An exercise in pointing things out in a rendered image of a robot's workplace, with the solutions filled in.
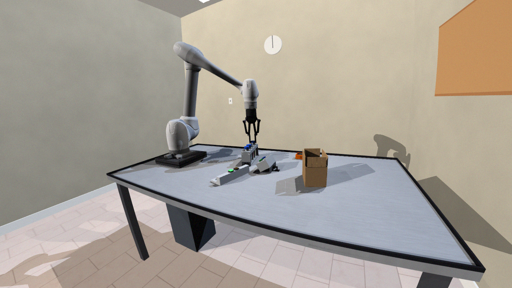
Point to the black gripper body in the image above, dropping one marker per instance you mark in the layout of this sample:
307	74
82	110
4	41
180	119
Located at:
251	114

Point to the white key panel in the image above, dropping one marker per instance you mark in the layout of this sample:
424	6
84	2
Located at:
267	165

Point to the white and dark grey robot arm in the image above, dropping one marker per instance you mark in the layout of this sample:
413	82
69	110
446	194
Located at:
180	131

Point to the brown cardboard box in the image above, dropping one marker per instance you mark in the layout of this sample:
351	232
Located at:
314	167

